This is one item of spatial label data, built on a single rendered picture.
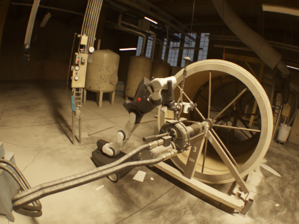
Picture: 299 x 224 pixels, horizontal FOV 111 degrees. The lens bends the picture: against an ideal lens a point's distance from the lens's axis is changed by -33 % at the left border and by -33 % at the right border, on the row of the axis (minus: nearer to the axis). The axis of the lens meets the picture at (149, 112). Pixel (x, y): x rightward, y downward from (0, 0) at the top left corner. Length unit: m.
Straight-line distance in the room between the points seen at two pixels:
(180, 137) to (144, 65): 6.16
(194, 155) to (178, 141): 0.73
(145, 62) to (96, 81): 2.63
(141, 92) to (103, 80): 4.14
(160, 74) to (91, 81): 3.83
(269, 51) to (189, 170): 4.96
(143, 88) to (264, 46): 5.08
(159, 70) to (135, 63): 1.52
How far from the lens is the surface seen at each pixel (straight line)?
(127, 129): 1.95
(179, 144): 1.27
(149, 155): 1.12
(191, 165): 2.04
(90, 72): 5.86
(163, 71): 8.16
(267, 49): 6.01
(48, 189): 0.80
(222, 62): 2.00
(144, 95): 1.65
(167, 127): 1.30
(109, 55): 5.74
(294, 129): 7.55
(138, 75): 7.17
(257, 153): 1.97
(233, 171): 1.94
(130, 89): 7.31
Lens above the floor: 1.40
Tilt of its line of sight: 13 degrees down
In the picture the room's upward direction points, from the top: 9 degrees clockwise
